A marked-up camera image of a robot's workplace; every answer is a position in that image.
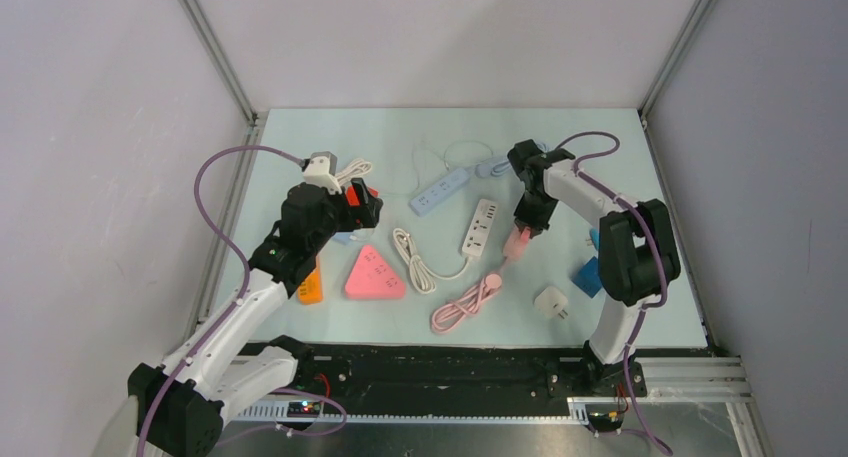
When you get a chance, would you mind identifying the light blue power strip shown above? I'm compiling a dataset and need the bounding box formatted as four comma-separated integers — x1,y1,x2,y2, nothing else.
409,168,471,217

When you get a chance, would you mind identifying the red cube socket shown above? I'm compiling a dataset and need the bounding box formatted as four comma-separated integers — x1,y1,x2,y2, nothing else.
345,185,379,207

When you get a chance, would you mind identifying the dark blue cube socket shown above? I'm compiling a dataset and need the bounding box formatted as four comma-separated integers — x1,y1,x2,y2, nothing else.
572,257,603,298

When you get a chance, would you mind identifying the white plug adapter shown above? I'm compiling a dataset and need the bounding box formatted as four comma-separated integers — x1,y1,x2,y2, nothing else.
533,286,569,319

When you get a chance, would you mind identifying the pink triangular power strip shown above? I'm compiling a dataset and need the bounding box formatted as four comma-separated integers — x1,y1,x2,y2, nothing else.
344,245,406,300

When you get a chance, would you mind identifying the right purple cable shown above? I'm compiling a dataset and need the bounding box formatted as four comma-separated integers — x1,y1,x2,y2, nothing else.
555,131,672,455

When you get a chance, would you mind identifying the white power strip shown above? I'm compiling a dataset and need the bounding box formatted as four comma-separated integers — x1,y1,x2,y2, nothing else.
460,199,498,260

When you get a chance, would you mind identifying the small light blue charger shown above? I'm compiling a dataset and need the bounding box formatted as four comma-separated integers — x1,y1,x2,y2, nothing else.
332,232,360,245

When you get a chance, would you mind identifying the light blue plug adapter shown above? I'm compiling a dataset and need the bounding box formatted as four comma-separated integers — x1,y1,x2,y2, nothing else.
586,228,600,251

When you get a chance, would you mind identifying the white orange strip cable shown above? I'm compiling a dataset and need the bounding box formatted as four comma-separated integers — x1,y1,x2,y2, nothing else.
332,158,375,189

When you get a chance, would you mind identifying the pink coiled cable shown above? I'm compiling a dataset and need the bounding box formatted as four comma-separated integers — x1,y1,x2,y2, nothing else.
430,258,510,337

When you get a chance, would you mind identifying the white coiled cable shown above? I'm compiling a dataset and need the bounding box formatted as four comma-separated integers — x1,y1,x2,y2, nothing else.
392,227,473,296

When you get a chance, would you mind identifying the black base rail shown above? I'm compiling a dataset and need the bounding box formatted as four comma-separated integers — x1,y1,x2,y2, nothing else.
283,341,647,419

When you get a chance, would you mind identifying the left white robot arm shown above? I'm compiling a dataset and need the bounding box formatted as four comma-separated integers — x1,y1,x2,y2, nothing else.
128,178,383,456

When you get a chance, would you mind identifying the light blue table mat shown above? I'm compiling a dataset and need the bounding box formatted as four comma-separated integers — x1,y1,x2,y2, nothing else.
205,106,710,351

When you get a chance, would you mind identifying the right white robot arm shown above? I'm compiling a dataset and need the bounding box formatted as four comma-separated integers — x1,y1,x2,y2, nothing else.
507,140,681,395

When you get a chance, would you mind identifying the orange power strip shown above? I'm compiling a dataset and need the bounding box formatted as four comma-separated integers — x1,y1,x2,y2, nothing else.
297,260,324,305

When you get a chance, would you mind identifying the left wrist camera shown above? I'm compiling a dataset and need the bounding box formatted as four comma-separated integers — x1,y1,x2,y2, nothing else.
302,151,342,195

